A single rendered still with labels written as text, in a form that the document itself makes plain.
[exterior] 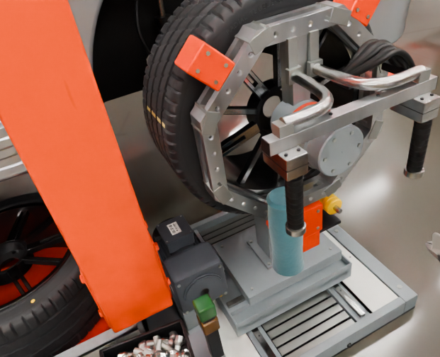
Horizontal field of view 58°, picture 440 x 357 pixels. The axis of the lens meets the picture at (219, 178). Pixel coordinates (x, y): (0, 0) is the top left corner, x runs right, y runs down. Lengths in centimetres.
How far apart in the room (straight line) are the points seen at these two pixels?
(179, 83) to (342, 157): 41
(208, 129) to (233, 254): 77
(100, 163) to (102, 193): 6
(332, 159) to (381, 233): 107
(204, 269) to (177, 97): 60
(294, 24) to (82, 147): 51
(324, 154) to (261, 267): 70
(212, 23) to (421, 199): 154
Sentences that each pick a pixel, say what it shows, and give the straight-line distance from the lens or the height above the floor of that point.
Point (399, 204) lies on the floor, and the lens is 212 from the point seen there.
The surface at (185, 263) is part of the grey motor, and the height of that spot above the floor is 41.
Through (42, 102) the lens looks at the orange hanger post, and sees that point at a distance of 70.
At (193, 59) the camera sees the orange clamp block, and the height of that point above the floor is 110.
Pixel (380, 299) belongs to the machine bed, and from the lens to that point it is 162.
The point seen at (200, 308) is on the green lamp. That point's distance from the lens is 88.
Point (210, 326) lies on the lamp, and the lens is 93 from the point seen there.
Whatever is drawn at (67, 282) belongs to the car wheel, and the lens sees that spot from 128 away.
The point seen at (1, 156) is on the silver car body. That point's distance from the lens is 132.
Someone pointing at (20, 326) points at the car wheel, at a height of 49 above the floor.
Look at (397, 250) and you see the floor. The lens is 190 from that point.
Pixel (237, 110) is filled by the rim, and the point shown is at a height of 90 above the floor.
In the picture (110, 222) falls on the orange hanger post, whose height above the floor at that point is 85.
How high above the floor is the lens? 137
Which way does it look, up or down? 36 degrees down
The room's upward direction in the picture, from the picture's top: 10 degrees counter-clockwise
